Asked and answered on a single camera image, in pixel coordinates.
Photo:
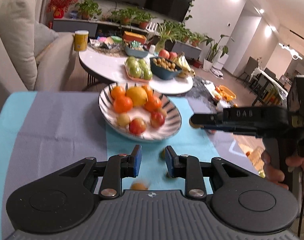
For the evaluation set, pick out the yellow tin can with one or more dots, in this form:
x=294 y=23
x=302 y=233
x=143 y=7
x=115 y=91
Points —
x=80 y=41

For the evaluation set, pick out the person's right hand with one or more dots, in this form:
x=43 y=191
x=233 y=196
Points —
x=277 y=176

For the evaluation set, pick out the glass vase with plant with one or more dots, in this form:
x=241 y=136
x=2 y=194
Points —
x=166 y=31

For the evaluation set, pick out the glass snack plate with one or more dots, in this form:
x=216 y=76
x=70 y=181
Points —
x=106 y=46

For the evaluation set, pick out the dining table with chairs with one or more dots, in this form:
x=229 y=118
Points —
x=263 y=83

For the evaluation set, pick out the yellow lemon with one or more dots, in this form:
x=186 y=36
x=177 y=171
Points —
x=138 y=96

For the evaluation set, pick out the small green kumquat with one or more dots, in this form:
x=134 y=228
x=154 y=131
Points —
x=162 y=154

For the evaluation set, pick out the yellow bowl of oranges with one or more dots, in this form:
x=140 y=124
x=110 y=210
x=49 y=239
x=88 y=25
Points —
x=225 y=92

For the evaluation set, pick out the tray of green apples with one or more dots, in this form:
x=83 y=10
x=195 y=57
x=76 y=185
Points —
x=138 y=69

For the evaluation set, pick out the large orange mandarin front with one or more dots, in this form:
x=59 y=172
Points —
x=153 y=103

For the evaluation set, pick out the robot vacuum dock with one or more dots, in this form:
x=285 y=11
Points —
x=218 y=63

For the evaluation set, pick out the grey throw pillow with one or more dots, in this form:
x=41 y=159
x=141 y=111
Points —
x=44 y=36

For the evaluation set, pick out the orange fruit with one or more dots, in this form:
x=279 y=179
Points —
x=148 y=90

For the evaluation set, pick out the small orange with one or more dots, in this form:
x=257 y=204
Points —
x=117 y=92

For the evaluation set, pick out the orange box on table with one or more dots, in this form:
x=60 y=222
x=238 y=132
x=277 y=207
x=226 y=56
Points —
x=129 y=36

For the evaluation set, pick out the teal bowl of longans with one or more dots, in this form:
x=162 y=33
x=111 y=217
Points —
x=164 y=68

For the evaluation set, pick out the red plum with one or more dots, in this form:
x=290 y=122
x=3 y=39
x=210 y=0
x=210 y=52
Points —
x=157 y=120
x=137 y=126

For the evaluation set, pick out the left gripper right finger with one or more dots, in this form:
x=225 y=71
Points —
x=191 y=170

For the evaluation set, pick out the beige back cushion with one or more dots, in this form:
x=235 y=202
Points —
x=17 y=20

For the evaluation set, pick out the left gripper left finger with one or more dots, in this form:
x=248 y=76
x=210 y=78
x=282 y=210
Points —
x=115 y=169

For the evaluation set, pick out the beige sofa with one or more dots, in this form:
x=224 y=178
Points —
x=54 y=67

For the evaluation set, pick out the tall plant white pot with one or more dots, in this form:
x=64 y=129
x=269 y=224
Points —
x=215 y=47

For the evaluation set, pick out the dark marble round table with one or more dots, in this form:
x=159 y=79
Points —
x=201 y=100

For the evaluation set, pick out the red flower arrangement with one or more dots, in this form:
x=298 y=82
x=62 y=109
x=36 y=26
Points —
x=59 y=7

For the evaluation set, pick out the blue grey tablecloth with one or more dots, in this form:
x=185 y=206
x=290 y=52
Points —
x=42 y=132

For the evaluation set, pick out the teal snack basket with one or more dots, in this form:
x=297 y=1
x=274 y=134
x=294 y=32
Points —
x=134 y=52

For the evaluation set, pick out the striped white ceramic bowl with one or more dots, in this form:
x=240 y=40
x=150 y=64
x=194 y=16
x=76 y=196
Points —
x=173 y=120

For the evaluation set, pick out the red apple on table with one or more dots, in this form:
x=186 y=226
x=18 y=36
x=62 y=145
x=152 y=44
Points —
x=164 y=54

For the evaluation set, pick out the white round coffee table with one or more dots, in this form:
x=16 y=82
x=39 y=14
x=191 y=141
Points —
x=107 y=69

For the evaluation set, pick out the grey tv console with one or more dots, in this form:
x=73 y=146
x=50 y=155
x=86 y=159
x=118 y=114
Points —
x=101 y=28

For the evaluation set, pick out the potted green plant left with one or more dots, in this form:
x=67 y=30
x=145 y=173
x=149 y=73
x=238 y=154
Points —
x=88 y=9

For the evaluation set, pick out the banana bunch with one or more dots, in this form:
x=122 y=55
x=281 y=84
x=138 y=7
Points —
x=181 y=61

